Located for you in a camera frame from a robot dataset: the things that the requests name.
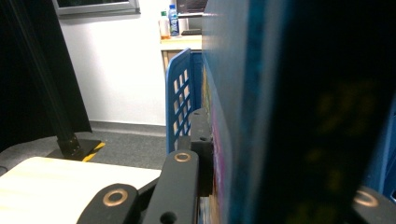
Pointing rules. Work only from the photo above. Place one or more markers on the black stand with striped base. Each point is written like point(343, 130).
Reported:
point(67, 146)

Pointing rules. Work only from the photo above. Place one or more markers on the blue picture book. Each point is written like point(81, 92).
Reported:
point(236, 77)

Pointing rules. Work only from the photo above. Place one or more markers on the orange drink bottle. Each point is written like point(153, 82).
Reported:
point(164, 28)

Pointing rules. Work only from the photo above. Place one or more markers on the light wooden desk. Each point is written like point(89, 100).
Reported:
point(180, 42)

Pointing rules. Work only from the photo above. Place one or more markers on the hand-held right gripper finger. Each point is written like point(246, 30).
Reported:
point(202, 133)

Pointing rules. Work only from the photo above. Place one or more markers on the dark monitor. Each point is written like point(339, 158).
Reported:
point(191, 6)

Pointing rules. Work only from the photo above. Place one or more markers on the white cup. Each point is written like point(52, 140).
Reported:
point(183, 25)

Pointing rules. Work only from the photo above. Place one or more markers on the grey framed window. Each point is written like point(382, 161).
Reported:
point(93, 11)

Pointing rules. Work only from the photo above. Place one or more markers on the flat black device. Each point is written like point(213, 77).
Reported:
point(191, 31)

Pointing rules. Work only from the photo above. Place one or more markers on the blue label bottle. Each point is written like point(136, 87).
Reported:
point(173, 21)

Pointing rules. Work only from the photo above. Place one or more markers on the blue plastic file rack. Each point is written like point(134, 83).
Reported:
point(179, 62)

